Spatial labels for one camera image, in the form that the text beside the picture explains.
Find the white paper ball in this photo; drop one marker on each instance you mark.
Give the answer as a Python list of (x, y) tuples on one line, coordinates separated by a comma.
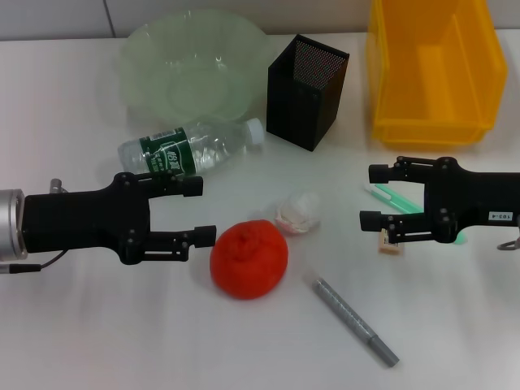
[(298, 211)]

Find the beige eraser with barcode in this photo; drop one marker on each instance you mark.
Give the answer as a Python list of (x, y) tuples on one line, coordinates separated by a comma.
[(392, 247)]

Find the orange fruit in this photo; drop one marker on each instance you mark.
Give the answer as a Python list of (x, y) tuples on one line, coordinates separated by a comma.
[(248, 260)]

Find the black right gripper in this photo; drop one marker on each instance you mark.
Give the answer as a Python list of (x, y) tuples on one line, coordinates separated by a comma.
[(471, 203)]

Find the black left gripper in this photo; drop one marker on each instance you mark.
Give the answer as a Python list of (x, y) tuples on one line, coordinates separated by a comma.
[(85, 221)]

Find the clear water bottle green label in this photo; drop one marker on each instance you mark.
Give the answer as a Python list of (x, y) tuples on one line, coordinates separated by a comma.
[(174, 152)]

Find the green pen white cap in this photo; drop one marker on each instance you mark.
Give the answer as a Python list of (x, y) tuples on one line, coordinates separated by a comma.
[(400, 199)]

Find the grey marker pen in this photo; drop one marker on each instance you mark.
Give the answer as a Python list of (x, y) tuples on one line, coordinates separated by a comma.
[(349, 317)]

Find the yellow plastic bin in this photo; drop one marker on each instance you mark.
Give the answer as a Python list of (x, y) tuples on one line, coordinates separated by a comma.
[(438, 77)]

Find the green glass fruit plate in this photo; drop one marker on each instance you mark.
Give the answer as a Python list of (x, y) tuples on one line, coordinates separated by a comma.
[(191, 69)]

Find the black mesh pen holder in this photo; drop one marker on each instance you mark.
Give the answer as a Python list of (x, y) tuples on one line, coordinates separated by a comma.
[(300, 105)]

